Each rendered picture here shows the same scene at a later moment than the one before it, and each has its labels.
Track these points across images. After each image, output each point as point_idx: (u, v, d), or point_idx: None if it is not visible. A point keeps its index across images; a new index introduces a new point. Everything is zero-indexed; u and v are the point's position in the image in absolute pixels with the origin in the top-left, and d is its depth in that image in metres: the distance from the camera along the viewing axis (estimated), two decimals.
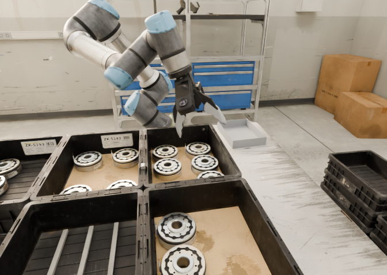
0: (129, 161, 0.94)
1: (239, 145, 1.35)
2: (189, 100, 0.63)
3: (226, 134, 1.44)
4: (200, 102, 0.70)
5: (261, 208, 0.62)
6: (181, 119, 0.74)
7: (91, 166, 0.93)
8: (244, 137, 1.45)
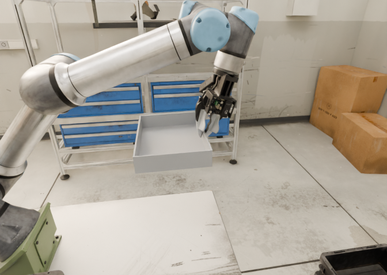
0: None
1: (152, 168, 0.62)
2: (203, 83, 0.77)
3: (139, 142, 0.72)
4: (202, 100, 0.72)
5: None
6: (212, 117, 0.74)
7: None
8: (177, 148, 0.73)
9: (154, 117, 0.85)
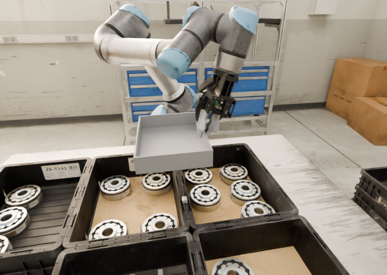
0: (161, 188, 0.85)
1: (152, 168, 0.62)
2: (203, 83, 0.77)
3: (139, 142, 0.72)
4: (202, 100, 0.72)
5: (336, 259, 0.53)
6: (212, 117, 0.74)
7: (120, 194, 0.84)
8: (177, 149, 0.73)
9: (153, 118, 0.85)
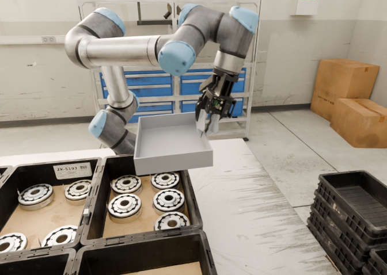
0: (82, 198, 0.82)
1: (153, 169, 0.62)
2: (202, 83, 0.77)
3: (139, 144, 0.72)
4: (202, 100, 0.72)
5: None
6: (212, 117, 0.74)
7: (38, 204, 0.80)
8: (177, 149, 0.73)
9: (153, 118, 0.85)
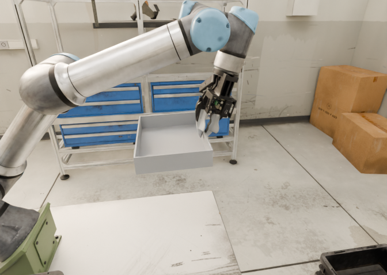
0: None
1: (152, 168, 0.62)
2: (202, 83, 0.77)
3: (139, 142, 0.72)
4: (202, 100, 0.72)
5: None
6: (212, 117, 0.74)
7: None
8: (177, 149, 0.73)
9: (153, 118, 0.85)
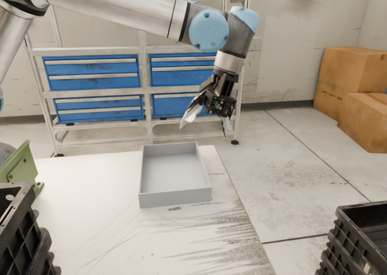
0: None
1: (155, 203, 0.67)
2: (203, 83, 0.77)
3: (142, 175, 0.77)
4: (202, 100, 0.72)
5: None
6: None
7: None
8: (178, 180, 0.78)
9: (155, 147, 0.90)
